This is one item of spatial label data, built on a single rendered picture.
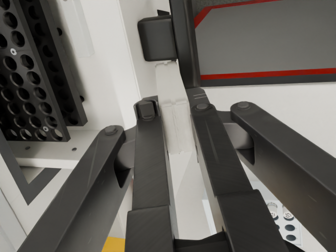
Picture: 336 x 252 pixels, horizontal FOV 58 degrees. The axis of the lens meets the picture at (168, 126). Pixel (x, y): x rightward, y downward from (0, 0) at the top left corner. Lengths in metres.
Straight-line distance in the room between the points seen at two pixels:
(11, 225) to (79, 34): 0.19
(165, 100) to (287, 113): 0.25
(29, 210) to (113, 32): 0.22
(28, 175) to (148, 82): 0.19
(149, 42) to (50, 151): 0.19
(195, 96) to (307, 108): 0.23
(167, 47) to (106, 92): 0.14
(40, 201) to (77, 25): 0.18
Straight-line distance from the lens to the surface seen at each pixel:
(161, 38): 0.20
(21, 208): 0.34
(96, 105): 0.34
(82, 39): 0.30
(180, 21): 0.20
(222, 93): 0.37
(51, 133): 0.31
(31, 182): 0.34
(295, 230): 0.46
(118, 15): 0.19
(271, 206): 0.42
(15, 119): 0.32
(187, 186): 0.47
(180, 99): 0.15
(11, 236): 0.33
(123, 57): 0.20
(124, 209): 0.53
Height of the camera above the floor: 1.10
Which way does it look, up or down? 54 degrees down
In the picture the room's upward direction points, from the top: 151 degrees counter-clockwise
